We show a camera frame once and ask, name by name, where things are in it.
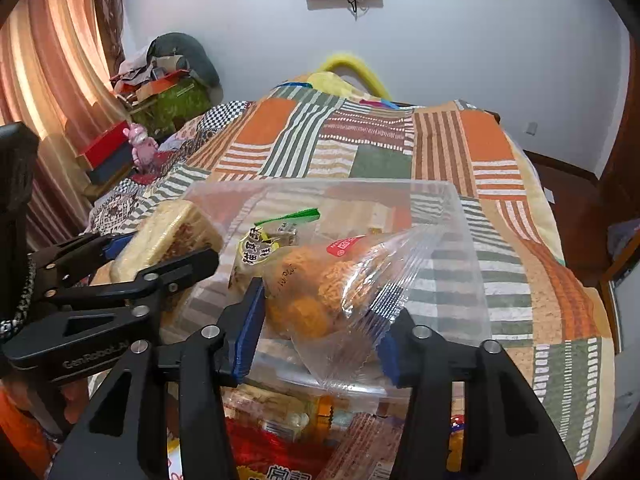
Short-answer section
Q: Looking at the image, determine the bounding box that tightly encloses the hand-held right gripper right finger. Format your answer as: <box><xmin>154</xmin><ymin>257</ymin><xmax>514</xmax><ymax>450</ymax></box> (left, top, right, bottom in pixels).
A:
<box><xmin>377</xmin><ymin>307</ymin><xmax>580</xmax><ymax>480</ymax></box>

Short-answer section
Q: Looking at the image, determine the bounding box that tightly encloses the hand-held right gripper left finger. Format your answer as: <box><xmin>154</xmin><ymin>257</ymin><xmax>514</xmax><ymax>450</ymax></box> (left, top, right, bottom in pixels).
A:
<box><xmin>47</xmin><ymin>276</ymin><xmax>266</xmax><ymax>480</ymax></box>

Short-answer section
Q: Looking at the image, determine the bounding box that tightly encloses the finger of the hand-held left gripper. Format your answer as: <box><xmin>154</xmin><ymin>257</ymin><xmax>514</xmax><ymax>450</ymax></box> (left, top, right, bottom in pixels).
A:
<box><xmin>0</xmin><ymin>247</ymin><xmax>221</xmax><ymax>387</ymax></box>
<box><xmin>27</xmin><ymin>231</ymin><xmax>136</xmax><ymax>291</ymax></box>

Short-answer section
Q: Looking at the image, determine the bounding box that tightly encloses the clear packet of orange cookies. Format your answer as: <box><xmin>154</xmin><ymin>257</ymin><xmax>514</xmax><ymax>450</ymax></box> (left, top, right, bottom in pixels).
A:
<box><xmin>261</xmin><ymin>224</ymin><xmax>447</xmax><ymax>394</ymax></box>

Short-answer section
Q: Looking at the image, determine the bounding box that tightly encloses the clear plastic container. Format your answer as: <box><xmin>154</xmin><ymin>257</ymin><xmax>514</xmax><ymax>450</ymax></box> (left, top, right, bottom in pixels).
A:
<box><xmin>159</xmin><ymin>177</ymin><xmax>495</xmax><ymax>413</ymax></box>

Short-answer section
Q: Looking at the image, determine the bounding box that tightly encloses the dark blue box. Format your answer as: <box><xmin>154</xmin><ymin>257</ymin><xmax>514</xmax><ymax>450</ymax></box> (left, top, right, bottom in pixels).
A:
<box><xmin>85</xmin><ymin>147</ymin><xmax>140</xmax><ymax>187</ymax></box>

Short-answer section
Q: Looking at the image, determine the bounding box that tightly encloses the green-topped snack packet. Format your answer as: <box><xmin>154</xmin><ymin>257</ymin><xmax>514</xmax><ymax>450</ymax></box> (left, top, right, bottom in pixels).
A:
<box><xmin>227</xmin><ymin>207</ymin><xmax>321</xmax><ymax>292</ymax></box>

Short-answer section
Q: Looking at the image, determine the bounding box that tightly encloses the clear striped snack packet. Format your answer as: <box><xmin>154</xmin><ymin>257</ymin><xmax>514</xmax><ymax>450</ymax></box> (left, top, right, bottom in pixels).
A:
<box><xmin>332</xmin><ymin>410</ymin><xmax>408</xmax><ymax>480</ymax></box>

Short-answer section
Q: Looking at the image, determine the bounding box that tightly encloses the orange snack packet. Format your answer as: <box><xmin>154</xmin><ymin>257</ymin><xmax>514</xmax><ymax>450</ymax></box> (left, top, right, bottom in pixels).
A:
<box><xmin>307</xmin><ymin>394</ymin><xmax>335</xmax><ymax>436</ymax></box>

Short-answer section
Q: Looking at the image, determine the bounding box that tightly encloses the yellow and blue snack packet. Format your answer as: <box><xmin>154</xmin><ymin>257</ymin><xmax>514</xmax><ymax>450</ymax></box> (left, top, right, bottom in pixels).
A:
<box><xmin>446</xmin><ymin>412</ymin><xmax>473</xmax><ymax>473</ymax></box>

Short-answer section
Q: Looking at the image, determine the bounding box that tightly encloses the pink bear toy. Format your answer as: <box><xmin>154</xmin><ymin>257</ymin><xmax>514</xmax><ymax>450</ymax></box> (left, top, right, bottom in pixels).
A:
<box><xmin>122</xmin><ymin>122</ymin><xmax>162</xmax><ymax>172</ymax></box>

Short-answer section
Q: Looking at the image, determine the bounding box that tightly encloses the red box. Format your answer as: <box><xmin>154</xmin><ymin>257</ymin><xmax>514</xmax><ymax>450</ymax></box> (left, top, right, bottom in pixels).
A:
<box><xmin>75</xmin><ymin>120</ymin><xmax>132</xmax><ymax>168</ymax></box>

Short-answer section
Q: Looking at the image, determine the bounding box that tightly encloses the red snack packet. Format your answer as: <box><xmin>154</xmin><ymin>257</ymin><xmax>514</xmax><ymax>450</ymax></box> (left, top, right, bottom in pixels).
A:
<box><xmin>224</xmin><ymin>417</ymin><xmax>353</xmax><ymax>480</ymax></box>

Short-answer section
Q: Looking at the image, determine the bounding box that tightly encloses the green patterned box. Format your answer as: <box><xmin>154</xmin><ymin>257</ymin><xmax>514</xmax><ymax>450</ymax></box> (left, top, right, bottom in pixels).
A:
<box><xmin>131</xmin><ymin>77</ymin><xmax>215</xmax><ymax>137</ymax></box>

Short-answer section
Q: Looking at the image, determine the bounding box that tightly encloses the orange striped curtain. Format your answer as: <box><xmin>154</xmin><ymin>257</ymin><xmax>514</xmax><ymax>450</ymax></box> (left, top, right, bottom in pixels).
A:
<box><xmin>0</xmin><ymin>0</ymin><xmax>127</xmax><ymax>253</ymax></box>

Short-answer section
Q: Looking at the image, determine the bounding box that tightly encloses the pile of clothes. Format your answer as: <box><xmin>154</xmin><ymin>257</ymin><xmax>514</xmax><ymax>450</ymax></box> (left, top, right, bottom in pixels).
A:
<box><xmin>110</xmin><ymin>32</ymin><xmax>224</xmax><ymax>97</ymax></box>

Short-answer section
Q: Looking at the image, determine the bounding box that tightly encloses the patchwork blanket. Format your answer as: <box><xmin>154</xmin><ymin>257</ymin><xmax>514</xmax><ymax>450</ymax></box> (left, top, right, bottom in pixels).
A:
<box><xmin>86</xmin><ymin>72</ymin><xmax>620</xmax><ymax>480</ymax></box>

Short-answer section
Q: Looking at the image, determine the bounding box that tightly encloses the yellow plush cushion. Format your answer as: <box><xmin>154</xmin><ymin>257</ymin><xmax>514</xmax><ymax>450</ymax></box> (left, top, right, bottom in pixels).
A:
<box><xmin>306</xmin><ymin>50</ymin><xmax>393</xmax><ymax>102</ymax></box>

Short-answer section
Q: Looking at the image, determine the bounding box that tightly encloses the wooden furniture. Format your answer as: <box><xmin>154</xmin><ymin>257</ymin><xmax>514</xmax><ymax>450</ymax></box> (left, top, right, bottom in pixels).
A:
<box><xmin>596</xmin><ymin>25</ymin><xmax>640</xmax><ymax>321</ymax></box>

